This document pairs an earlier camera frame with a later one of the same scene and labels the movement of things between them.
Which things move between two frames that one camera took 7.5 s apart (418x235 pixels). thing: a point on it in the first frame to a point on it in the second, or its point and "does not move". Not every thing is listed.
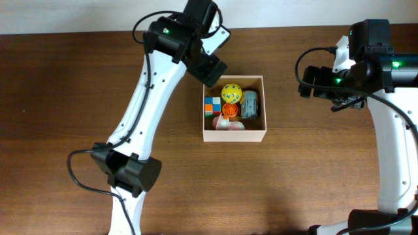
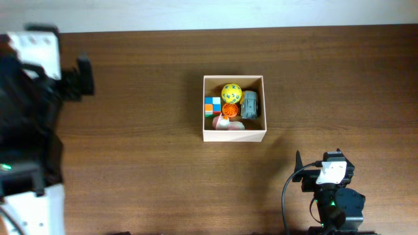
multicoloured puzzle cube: (212, 106) does not move
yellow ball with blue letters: (231, 93) does not move
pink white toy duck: (223, 123) does not move
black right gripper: (321, 73) to (348, 177)
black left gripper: (209, 76) to (81, 76)
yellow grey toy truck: (249, 104) does not move
